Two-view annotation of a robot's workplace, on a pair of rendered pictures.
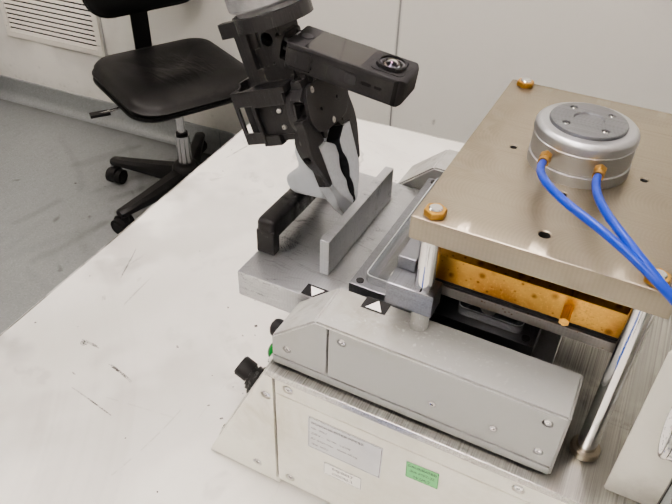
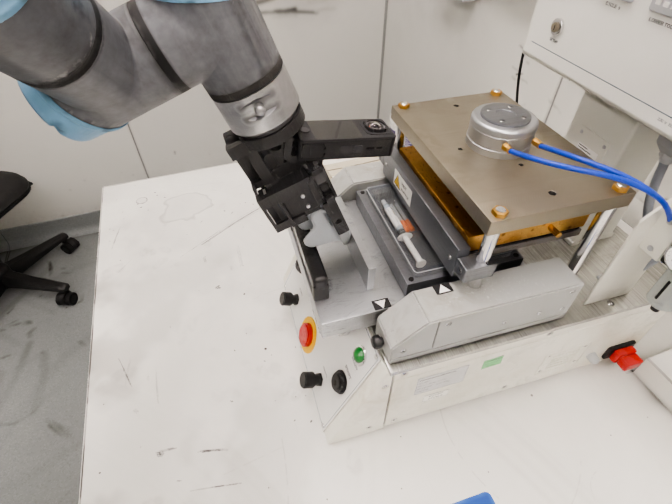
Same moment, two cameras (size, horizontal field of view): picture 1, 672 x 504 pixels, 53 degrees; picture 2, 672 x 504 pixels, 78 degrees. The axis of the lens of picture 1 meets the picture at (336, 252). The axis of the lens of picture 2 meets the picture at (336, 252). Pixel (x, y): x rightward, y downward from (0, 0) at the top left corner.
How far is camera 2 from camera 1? 0.38 m
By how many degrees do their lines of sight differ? 32
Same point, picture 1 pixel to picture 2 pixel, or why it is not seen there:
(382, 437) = (470, 359)
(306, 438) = (412, 392)
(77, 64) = not seen: outside the picture
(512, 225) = (535, 196)
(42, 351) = (133, 487)
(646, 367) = not seen: hidden behind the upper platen
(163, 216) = (112, 320)
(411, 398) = (491, 327)
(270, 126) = (294, 210)
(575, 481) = (572, 311)
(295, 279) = (360, 304)
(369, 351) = (468, 317)
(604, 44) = not seen: hidden behind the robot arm
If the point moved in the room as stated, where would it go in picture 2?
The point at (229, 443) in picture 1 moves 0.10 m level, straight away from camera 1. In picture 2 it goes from (346, 431) to (291, 394)
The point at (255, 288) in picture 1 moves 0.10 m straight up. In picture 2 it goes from (337, 327) to (337, 272)
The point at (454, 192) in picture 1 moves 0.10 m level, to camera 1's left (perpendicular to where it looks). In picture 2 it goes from (484, 193) to (425, 235)
